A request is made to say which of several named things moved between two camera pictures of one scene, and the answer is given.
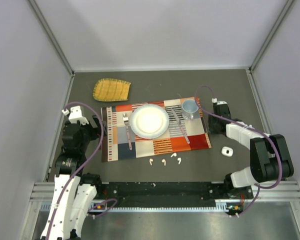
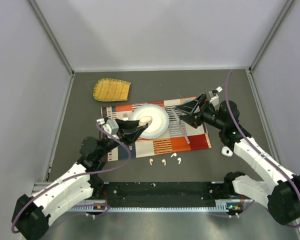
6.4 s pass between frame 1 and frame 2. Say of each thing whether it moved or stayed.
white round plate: stayed
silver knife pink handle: stayed
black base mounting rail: stayed
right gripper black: moved
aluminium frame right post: stayed
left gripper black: moved
